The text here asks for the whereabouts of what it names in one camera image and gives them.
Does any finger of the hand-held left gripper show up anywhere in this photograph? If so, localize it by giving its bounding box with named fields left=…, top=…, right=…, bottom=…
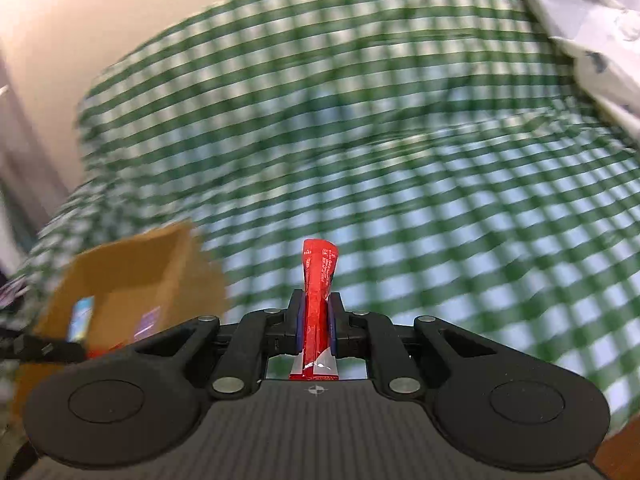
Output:
left=0, top=332, right=87, bottom=364

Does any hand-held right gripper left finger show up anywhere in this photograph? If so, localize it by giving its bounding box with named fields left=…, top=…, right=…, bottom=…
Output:
left=135, top=289, right=306, bottom=402

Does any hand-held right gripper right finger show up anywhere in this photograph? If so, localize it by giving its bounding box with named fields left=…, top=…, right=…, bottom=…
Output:
left=327, top=291, right=507, bottom=402

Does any red stick packet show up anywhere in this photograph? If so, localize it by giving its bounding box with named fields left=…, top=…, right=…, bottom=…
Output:
left=289, top=239, right=340, bottom=381

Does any cardboard box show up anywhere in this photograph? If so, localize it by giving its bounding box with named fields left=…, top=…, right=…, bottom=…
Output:
left=12, top=222, right=231, bottom=411

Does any green checkered tablecloth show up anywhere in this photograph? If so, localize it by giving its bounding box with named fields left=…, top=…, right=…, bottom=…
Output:
left=10, top=0, right=640, bottom=426

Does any white printed blanket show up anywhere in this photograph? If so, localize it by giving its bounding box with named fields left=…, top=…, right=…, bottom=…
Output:
left=510, top=0, right=640, bottom=142

